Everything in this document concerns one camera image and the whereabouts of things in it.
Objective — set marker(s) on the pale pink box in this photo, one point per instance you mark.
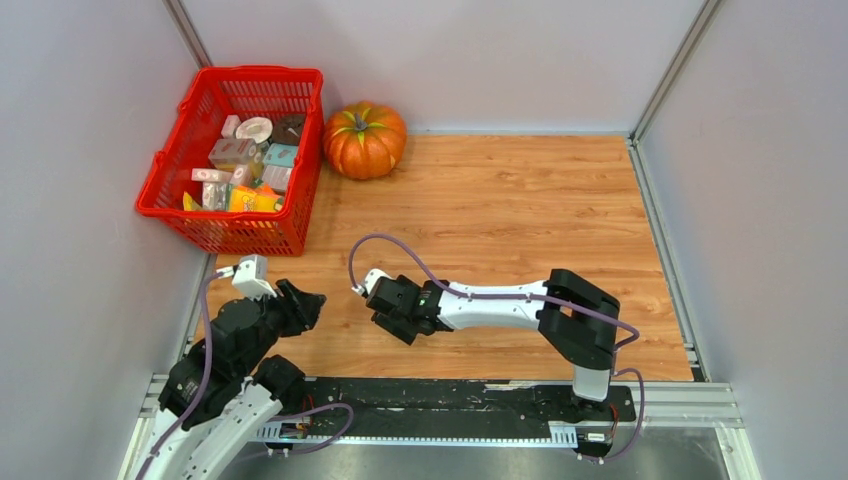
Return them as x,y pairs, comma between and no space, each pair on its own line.
276,178

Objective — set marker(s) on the yellow orange snack pack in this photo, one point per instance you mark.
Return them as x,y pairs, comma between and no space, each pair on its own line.
245,199

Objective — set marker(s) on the grey pink carton box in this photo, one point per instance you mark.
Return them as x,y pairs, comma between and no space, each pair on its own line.
228,153

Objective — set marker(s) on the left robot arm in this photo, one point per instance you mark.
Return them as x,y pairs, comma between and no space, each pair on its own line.
228,384

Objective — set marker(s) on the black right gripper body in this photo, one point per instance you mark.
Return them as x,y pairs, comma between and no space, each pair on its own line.
398,326

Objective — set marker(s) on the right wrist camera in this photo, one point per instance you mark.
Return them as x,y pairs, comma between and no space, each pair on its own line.
369,282

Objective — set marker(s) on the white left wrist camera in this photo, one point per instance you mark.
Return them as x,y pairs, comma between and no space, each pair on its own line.
249,277

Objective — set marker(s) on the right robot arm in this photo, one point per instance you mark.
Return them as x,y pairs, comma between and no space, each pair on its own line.
576,317

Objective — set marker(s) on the brown round item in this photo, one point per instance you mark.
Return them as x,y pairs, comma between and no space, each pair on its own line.
288,130

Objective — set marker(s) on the pink white small box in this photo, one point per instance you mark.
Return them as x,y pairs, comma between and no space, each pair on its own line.
210,175

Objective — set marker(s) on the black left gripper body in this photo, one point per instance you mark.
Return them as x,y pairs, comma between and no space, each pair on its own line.
277,313

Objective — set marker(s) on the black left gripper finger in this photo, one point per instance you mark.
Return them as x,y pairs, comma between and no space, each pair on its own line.
293,296
301,322

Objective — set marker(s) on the teal small box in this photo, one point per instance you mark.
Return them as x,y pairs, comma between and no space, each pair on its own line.
281,155

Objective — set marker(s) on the red plastic shopping basket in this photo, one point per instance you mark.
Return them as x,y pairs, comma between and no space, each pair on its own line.
245,91

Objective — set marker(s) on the orange pumpkin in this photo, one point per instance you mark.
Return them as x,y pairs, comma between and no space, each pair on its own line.
364,140

